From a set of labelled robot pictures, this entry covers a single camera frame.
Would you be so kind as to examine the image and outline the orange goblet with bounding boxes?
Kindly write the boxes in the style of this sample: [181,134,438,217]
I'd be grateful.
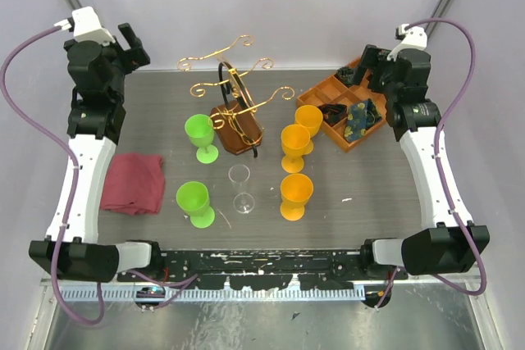
[294,105,323,138]
[281,124,311,174]
[280,173,314,221]

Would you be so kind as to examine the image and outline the green goblet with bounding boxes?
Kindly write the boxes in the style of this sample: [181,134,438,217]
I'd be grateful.
[185,114,219,164]
[176,181,215,229]

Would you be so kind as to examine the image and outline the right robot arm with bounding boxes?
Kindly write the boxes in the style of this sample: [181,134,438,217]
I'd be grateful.
[353,44,490,280]

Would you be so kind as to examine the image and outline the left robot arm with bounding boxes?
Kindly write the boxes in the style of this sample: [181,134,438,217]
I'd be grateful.
[29,23,165,283]

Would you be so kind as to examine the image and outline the dark rolled cloth in tray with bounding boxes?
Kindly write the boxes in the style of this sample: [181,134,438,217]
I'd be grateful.
[336,66,354,87]

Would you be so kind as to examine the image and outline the blue yellow patterned cloth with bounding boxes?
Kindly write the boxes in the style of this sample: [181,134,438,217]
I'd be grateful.
[344,98,382,143]

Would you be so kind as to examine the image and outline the wooden compartment tray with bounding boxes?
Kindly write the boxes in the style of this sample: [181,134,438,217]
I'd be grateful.
[296,71,386,152]

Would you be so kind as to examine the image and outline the black item in tray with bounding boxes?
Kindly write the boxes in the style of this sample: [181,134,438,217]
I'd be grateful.
[318,103,348,126]

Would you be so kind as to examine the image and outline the red cloth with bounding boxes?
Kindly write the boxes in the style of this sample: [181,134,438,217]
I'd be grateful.
[100,152,166,216]

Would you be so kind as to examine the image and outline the orange goblet front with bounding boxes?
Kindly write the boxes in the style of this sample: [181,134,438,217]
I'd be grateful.
[280,173,314,221]

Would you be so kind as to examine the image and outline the green goblet front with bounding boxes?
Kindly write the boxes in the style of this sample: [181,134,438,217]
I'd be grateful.
[176,181,215,229]

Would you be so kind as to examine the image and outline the clear champagne flute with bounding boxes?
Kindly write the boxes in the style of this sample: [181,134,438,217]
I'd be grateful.
[228,164,255,214]

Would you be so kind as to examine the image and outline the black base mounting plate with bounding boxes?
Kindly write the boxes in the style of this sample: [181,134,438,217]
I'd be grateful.
[116,248,397,292]

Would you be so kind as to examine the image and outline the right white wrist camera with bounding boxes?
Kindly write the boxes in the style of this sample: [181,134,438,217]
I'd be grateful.
[386,24,427,61]

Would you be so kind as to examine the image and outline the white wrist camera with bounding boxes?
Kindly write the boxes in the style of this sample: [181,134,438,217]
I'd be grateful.
[54,7,116,46]
[386,24,427,61]

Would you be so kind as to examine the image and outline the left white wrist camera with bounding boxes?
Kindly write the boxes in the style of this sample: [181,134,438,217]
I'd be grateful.
[54,7,116,46]

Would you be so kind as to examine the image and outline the gold wire wine glass rack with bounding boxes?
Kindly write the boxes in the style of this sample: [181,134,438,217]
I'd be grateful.
[177,34,295,157]

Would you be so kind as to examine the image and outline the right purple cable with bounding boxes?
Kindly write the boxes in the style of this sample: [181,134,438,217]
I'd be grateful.
[404,17,489,297]

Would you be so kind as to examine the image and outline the purple cable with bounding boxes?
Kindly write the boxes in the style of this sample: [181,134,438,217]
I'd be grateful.
[1,25,106,326]
[404,17,489,297]

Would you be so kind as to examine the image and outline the slotted cable duct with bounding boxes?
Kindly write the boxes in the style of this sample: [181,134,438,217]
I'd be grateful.
[57,286,366,302]

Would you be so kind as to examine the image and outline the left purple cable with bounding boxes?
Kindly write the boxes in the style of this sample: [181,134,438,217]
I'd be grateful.
[1,25,106,326]

